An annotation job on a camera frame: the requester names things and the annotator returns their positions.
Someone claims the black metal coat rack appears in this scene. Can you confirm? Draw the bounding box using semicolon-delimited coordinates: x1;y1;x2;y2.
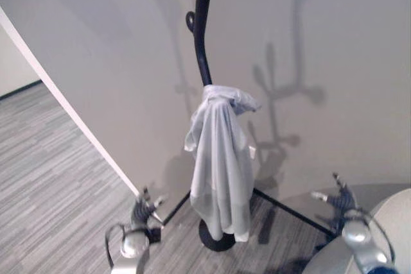
186;0;239;252

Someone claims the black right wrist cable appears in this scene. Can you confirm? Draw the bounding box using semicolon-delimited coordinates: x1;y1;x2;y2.
345;208;396;262

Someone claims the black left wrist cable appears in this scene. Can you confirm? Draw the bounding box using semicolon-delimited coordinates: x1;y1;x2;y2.
104;222;146;268

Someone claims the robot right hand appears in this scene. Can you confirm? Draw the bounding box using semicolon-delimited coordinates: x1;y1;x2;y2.
310;173;358;220

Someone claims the grey sofa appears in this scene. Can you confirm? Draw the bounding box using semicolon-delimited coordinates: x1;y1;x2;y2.
301;183;411;274

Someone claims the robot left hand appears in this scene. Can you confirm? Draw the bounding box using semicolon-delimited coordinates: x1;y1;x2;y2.
129;185;169;226

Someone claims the light grey garment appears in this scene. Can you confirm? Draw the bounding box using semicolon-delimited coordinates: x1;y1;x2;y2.
183;83;263;243

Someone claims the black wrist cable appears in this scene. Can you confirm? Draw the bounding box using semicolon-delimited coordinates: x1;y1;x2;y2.
345;208;396;262
104;222;146;268

